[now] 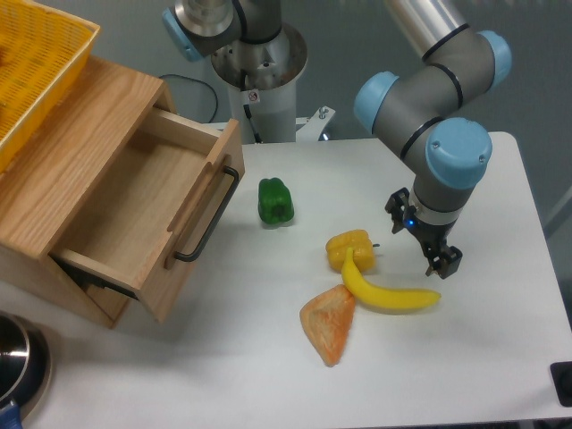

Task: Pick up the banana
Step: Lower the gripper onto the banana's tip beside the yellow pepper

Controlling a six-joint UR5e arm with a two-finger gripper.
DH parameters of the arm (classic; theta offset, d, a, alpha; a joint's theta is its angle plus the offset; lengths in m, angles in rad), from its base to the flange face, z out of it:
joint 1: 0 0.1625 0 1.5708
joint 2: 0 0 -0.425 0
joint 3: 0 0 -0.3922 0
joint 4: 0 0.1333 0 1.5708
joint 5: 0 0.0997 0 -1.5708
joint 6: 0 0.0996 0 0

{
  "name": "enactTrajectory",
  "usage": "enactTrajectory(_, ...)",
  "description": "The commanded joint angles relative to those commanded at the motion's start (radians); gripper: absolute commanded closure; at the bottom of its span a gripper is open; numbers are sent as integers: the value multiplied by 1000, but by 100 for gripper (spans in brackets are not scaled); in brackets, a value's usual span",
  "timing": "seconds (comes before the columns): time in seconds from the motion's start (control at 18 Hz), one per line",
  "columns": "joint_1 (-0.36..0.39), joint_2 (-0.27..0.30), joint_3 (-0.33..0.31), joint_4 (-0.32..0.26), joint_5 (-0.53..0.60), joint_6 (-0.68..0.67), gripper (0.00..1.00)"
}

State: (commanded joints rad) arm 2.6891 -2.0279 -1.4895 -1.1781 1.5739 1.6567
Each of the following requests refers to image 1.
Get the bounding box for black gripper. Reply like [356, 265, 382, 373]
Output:
[385, 188, 462, 279]

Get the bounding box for yellow banana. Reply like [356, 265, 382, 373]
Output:
[341, 248, 442, 313]

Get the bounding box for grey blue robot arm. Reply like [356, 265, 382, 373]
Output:
[162, 1, 512, 278]

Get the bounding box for yellow bell pepper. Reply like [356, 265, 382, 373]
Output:
[325, 229, 376, 273]

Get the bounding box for orange triangular bread slice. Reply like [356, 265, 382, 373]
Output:
[299, 284, 356, 367]

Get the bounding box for green bell pepper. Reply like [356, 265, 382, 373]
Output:
[257, 178, 295, 225]

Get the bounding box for open wooden drawer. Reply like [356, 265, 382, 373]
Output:
[51, 108, 245, 323]

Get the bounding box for wooden drawer cabinet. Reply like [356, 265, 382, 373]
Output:
[1, 56, 174, 328]

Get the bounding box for yellow plastic basket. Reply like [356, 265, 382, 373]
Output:
[1, 1, 100, 171]

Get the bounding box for white mounting bracket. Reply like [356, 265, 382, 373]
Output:
[296, 105, 336, 143]

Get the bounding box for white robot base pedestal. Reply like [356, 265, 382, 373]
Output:
[211, 23, 307, 144]

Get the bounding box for black drawer handle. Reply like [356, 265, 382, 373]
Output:
[173, 165, 240, 263]

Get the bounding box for black cable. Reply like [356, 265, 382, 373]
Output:
[158, 73, 220, 124]

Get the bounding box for steel pot with blue handle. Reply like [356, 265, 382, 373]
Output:
[1, 312, 53, 428]

